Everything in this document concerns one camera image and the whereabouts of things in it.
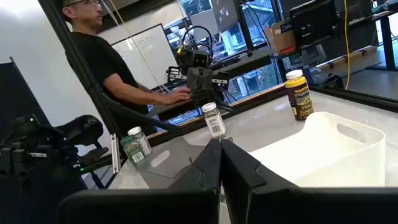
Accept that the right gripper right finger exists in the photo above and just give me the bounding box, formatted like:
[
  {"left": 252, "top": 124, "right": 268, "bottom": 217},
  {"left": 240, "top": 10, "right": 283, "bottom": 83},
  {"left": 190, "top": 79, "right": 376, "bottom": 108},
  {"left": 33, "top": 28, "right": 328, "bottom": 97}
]
[{"left": 221, "top": 138, "right": 398, "bottom": 224}]

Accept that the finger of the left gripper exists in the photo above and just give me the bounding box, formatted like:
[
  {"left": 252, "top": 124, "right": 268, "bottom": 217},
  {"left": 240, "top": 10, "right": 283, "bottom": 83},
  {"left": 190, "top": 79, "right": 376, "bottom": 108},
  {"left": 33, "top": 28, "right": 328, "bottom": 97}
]
[
  {"left": 200, "top": 67, "right": 214, "bottom": 91},
  {"left": 186, "top": 67, "right": 201, "bottom": 91}
]

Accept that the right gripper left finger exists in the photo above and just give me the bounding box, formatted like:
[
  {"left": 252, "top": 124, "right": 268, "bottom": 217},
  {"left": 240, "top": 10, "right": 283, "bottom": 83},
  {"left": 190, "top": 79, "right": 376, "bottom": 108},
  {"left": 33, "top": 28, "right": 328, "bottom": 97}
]
[{"left": 57, "top": 138, "right": 223, "bottom": 224}]

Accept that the white-cap clear spice jar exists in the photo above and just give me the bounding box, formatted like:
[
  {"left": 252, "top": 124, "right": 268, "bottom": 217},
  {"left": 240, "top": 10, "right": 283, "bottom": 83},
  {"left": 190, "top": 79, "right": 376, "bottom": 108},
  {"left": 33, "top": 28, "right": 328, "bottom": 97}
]
[
  {"left": 200, "top": 101, "right": 228, "bottom": 140},
  {"left": 127, "top": 126, "right": 154, "bottom": 156}
]

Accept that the yellow spice jar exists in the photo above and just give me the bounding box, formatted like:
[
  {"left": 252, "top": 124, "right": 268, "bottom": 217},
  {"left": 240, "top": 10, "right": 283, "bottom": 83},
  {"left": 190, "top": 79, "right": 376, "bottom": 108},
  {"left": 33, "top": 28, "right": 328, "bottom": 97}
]
[{"left": 284, "top": 69, "right": 315, "bottom": 122}]

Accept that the person's hand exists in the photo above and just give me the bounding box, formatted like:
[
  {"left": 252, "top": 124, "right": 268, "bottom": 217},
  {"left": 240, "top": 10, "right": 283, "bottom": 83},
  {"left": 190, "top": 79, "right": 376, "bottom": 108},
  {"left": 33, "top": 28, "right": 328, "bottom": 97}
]
[{"left": 161, "top": 86, "right": 192, "bottom": 106}]

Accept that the dark grey desk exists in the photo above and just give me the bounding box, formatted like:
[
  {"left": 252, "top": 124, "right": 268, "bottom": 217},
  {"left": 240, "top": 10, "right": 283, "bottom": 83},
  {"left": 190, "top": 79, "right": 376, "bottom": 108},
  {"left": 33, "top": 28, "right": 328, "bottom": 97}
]
[{"left": 146, "top": 48, "right": 276, "bottom": 123}]

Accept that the whiteboard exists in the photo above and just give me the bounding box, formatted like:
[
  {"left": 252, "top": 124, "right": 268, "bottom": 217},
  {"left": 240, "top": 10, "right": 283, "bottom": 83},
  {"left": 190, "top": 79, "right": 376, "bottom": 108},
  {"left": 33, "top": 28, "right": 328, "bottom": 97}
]
[{"left": 110, "top": 23, "right": 178, "bottom": 91}]

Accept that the white plastic bin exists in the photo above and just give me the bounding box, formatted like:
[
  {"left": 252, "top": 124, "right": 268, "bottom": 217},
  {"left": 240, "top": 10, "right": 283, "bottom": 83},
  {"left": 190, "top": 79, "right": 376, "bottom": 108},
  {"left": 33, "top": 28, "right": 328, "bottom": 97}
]
[{"left": 248, "top": 111, "right": 387, "bottom": 188}]

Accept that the dark translucent plastic bin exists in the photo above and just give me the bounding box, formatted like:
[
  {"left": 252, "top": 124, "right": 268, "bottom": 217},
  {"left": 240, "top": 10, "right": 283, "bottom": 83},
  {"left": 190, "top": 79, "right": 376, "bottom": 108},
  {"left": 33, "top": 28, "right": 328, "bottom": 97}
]
[{"left": 136, "top": 136, "right": 223, "bottom": 189}]

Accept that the computer monitor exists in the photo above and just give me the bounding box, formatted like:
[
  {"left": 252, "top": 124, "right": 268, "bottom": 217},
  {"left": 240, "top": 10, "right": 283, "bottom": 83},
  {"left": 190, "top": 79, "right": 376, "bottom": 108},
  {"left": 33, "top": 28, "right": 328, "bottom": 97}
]
[{"left": 189, "top": 0, "right": 240, "bottom": 34}]

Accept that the brown cardboard box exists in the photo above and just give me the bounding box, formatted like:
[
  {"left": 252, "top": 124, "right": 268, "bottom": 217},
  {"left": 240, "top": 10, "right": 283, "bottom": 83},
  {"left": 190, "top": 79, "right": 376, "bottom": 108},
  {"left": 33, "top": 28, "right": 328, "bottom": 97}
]
[{"left": 263, "top": 19, "right": 297, "bottom": 56}]

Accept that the green spice jar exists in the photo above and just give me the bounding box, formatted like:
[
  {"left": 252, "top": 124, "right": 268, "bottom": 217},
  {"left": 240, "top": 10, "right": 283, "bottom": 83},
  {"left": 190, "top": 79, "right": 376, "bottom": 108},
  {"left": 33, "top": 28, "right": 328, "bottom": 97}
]
[{"left": 120, "top": 135, "right": 146, "bottom": 166}]

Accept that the person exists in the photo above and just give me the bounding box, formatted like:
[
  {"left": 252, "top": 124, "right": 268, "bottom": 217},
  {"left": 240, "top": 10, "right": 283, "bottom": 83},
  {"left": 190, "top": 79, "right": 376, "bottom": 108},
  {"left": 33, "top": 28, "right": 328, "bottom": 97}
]
[{"left": 60, "top": 0, "right": 192, "bottom": 138}]

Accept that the black equipment box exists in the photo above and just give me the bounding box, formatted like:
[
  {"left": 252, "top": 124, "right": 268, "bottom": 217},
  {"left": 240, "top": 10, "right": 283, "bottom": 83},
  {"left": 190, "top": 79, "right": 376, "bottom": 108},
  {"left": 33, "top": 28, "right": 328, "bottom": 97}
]
[{"left": 289, "top": 0, "right": 340, "bottom": 47}]

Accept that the black bag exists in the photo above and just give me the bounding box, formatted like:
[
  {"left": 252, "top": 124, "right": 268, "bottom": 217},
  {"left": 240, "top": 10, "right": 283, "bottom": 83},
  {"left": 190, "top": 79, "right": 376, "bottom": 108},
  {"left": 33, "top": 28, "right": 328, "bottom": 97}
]
[{"left": 318, "top": 73, "right": 345, "bottom": 90}]

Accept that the light wooden bench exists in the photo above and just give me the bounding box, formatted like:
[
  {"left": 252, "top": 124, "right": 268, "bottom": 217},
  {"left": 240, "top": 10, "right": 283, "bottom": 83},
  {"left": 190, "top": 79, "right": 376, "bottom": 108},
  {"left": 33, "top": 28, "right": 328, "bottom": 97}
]
[{"left": 313, "top": 45, "right": 379, "bottom": 73}]

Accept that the black workbench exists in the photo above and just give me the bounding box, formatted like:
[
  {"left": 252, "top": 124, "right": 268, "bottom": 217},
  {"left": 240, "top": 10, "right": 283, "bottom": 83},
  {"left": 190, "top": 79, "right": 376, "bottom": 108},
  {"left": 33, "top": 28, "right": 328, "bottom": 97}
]
[{"left": 348, "top": 9, "right": 398, "bottom": 72}]

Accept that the black flat panel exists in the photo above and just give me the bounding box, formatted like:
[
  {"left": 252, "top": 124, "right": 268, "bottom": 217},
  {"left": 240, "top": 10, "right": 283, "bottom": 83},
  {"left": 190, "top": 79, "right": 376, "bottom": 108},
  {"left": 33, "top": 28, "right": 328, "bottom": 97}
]
[{"left": 0, "top": 57, "right": 52, "bottom": 131}]

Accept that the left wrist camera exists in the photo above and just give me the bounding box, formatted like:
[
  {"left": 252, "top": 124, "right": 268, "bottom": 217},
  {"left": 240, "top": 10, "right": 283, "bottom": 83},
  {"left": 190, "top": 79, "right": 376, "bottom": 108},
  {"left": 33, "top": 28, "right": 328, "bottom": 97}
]
[{"left": 192, "top": 49, "right": 213, "bottom": 67}]

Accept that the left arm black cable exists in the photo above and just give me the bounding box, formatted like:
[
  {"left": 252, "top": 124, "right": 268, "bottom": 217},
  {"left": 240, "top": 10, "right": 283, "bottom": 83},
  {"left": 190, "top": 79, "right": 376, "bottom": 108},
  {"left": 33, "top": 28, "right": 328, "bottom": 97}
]
[{"left": 181, "top": 25, "right": 215, "bottom": 58}]

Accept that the yellow hanging cable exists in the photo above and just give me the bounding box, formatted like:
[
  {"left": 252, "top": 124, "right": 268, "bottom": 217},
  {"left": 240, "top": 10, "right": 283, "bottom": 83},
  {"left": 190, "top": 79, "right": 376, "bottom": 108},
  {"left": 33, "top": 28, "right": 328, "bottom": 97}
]
[{"left": 343, "top": 0, "right": 351, "bottom": 90}]

